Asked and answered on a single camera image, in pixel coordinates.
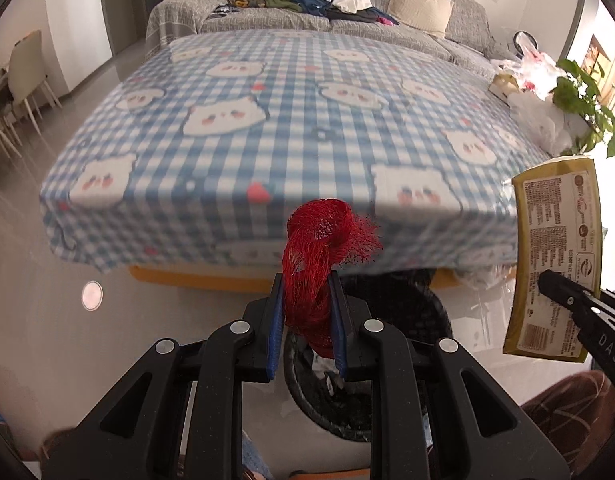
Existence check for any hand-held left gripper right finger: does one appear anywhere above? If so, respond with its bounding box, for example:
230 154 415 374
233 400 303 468
329 270 572 480

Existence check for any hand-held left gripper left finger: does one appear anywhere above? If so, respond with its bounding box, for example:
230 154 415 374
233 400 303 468
41 272 288 480

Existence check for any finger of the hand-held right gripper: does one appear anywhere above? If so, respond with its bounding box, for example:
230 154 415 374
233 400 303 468
537 269 615 333

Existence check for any yellow brown carton box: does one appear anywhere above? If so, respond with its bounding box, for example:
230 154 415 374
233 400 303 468
503 155 604 364

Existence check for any black woven waste bin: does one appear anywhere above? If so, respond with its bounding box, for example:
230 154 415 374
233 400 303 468
282 267 454 444

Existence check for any red mesh net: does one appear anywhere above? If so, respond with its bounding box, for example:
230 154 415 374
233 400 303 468
282 198 384 359

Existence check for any brown plaid cloth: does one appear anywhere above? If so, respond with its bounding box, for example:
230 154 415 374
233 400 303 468
519 371 615 467

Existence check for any green potted plant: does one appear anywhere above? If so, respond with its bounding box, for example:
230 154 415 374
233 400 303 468
551 58 615 179

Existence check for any red white plastic bag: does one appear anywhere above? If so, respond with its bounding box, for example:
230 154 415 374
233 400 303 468
501 32 559 102

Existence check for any white round fan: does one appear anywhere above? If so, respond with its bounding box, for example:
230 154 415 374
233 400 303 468
512 30 539 54

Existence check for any grey covered sofa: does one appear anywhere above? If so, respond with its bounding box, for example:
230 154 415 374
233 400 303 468
146 0 519 61

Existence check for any cream pillow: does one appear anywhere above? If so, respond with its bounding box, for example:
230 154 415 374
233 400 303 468
387 0 456 39

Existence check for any pile of clothes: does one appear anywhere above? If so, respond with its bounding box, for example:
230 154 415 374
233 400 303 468
258 0 401 27

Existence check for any grey door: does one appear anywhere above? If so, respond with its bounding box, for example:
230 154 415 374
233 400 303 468
124 0 163 57

